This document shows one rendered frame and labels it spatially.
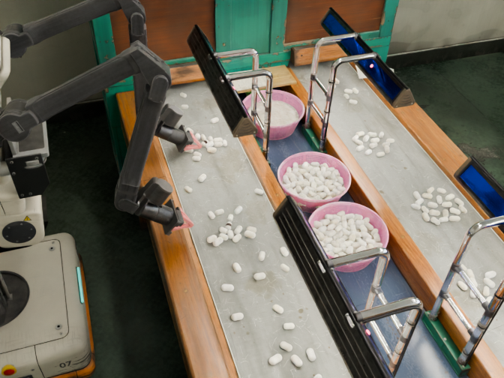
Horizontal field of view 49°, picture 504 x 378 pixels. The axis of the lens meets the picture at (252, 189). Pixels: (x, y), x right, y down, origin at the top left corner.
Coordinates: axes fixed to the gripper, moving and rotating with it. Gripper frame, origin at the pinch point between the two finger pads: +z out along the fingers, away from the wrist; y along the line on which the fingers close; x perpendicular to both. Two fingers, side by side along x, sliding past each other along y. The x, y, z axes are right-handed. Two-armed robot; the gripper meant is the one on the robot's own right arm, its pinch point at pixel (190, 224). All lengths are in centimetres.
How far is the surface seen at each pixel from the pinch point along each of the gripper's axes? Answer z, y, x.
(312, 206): 39.7, 4.1, -22.6
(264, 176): 27.5, 19.7, -17.3
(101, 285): 28, 49, 84
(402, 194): 63, -1, -45
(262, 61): 43, 89, -35
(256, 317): 12.9, -34.2, -1.5
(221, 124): 25, 57, -12
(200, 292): 1.1, -22.4, 5.6
